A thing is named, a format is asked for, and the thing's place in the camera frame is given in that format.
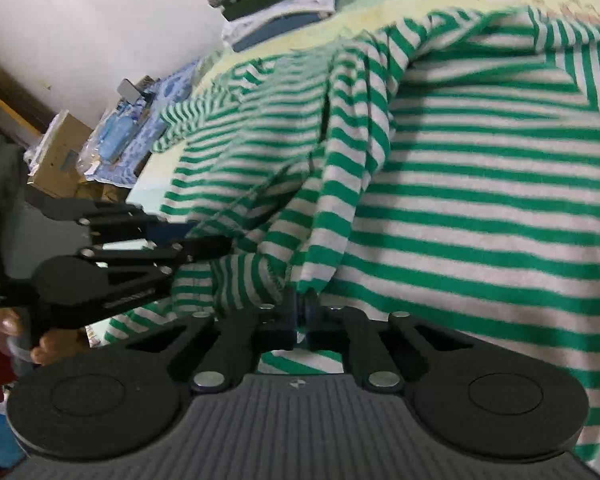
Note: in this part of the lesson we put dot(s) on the blue patterned cloth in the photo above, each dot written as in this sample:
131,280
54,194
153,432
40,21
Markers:
169,90

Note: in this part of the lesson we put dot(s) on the blue folded garment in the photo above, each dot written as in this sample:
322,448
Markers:
277,27

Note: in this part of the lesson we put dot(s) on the cardboard box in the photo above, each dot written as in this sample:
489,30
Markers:
52,163

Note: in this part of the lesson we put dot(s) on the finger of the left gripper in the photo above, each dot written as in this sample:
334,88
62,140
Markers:
154,229
180,252

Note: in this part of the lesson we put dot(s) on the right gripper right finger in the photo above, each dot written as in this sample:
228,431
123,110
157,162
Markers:
314,317

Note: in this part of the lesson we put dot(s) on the green white striped shirt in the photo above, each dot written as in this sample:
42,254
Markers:
448,167

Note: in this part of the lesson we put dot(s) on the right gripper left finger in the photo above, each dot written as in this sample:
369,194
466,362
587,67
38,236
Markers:
288,311

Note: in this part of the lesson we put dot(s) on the plastic bag of items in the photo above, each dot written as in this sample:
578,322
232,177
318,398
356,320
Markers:
118,127

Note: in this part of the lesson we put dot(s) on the white folded garment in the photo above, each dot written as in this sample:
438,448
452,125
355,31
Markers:
239,29

